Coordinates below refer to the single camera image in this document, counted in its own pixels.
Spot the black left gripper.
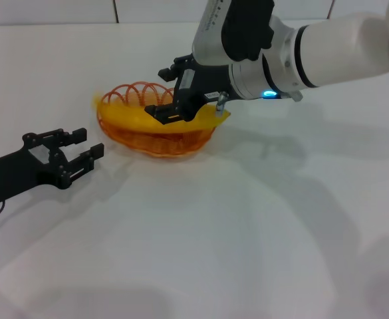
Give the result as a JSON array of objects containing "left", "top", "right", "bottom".
[{"left": 0, "top": 127, "right": 105, "bottom": 205}]

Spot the orange wire basket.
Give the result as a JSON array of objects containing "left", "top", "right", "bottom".
[{"left": 96, "top": 81, "right": 217, "bottom": 160}]

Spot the yellow banana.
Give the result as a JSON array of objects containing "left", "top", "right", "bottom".
[{"left": 92, "top": 94, "right": 232, "bottom": 133}]

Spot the silver metal cable connector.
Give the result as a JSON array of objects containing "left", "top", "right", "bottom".
[{"left": 214, "top": 92, "right": 229, "bottom": 118}]

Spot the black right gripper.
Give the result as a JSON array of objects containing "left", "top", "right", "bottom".
[{"left": 144, "top": 54, "right": 235, "bottom": 126}]

